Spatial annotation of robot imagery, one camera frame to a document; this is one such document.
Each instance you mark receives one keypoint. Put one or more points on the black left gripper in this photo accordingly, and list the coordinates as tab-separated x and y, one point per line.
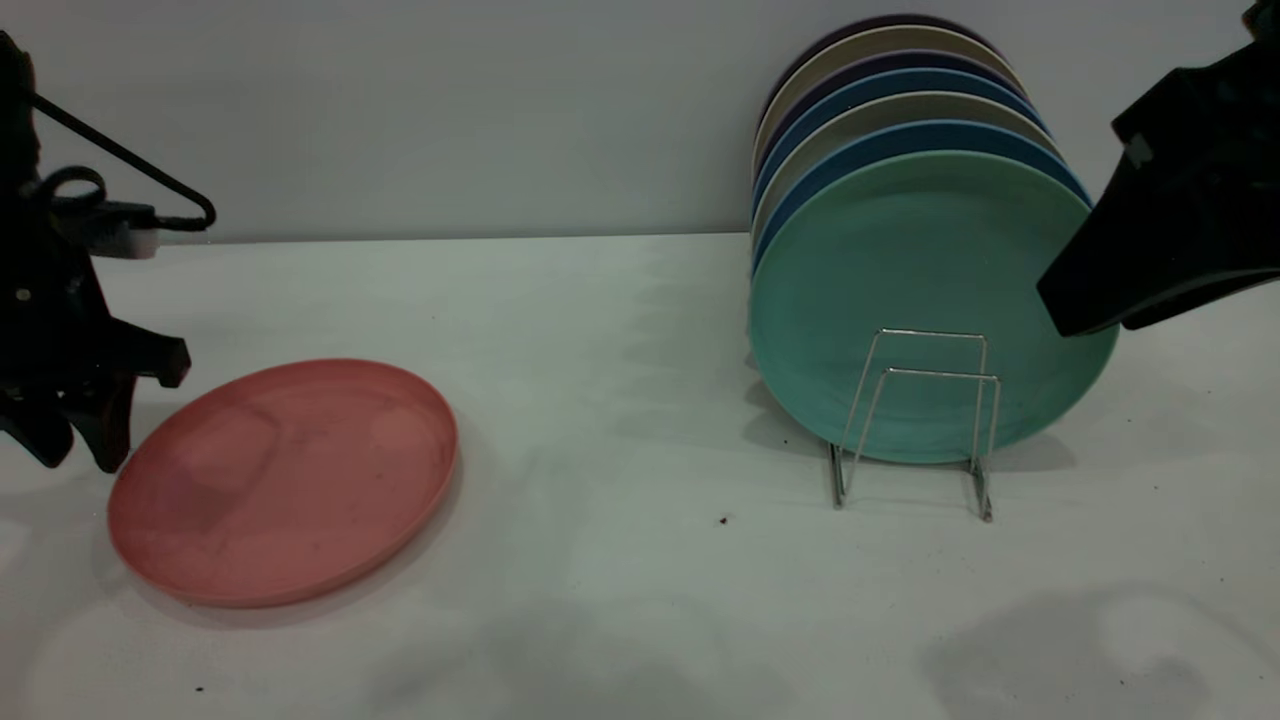
50	320

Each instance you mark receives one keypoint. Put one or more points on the blue round plate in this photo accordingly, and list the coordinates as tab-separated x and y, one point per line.
890	83
920	138

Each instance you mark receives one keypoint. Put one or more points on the beige round plate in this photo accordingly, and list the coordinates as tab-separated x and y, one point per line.
900	108
880	40

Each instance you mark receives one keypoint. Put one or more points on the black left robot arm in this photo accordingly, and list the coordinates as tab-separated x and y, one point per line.
14	100

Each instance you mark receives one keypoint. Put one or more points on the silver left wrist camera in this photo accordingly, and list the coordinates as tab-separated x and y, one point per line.
125	240

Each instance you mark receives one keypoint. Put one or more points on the dark purple round plate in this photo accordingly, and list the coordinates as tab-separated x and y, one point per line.
900	20

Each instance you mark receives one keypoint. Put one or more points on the dark navy round plate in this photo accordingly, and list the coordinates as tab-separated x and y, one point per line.
880	62

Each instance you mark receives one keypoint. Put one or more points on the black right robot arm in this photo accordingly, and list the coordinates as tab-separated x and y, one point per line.
1265	18

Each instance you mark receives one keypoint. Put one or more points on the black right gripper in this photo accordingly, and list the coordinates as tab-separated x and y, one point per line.
1220	120

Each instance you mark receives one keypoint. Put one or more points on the green round plate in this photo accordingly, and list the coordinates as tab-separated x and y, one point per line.
930	250

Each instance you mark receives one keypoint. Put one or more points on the pink round plate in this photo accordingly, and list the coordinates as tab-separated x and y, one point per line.
285	480

